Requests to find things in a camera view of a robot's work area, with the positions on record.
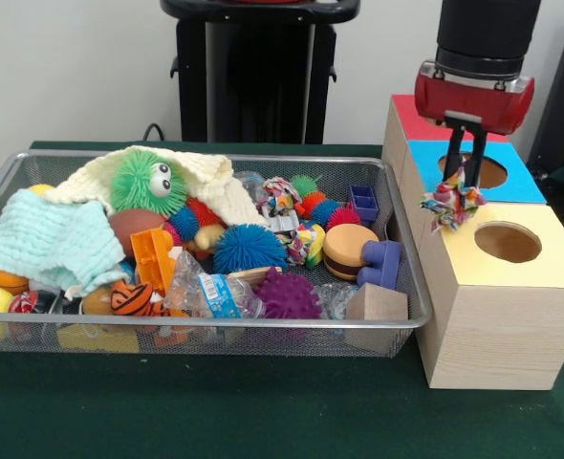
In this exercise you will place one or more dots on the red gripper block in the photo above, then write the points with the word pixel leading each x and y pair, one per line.
pixel 473 102

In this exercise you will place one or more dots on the multicolour fabric knot toy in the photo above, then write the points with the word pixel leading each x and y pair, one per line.
pixel 279 196
pixel 449 205

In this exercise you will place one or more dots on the cream waffle cloth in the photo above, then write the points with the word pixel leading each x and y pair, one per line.
pixel 215 191

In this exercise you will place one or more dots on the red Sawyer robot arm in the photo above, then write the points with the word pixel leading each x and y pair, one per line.
pixel 487 24

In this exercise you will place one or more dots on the wooden box with three holes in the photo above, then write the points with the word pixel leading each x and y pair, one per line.
pixel 497 334

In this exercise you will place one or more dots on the shallow clear mesh bin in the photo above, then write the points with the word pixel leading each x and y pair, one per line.
pixel 282 340

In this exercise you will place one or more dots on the purple toy block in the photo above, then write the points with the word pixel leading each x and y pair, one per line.
pixel 382 265

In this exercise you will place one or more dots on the round tan wooden disc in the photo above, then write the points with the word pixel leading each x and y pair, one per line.
pixel 349 244

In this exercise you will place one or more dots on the plain wooden cube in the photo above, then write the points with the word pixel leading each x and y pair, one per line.
pixel 380 303

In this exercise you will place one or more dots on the yellow multicolour knot toy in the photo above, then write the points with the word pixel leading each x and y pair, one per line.
pixel 306 246

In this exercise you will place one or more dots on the purple spiky ball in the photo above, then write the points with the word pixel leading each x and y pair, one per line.
pixel 289 296

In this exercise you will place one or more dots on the blue spiky ball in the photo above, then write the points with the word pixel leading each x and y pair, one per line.
pixel 251 248

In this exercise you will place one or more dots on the green fuzzy googly-eyed toy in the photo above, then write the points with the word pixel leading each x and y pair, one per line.
pixel 136 184

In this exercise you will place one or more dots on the light blue waffle cloth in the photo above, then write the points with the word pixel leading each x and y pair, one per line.
pixel 48 234

